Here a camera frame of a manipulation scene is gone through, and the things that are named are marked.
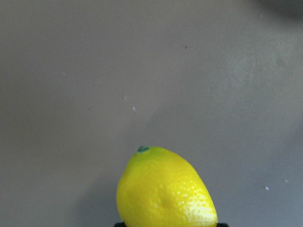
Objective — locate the yellow lemon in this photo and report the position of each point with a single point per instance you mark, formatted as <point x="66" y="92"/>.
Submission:
<point x="159" y="188"/>

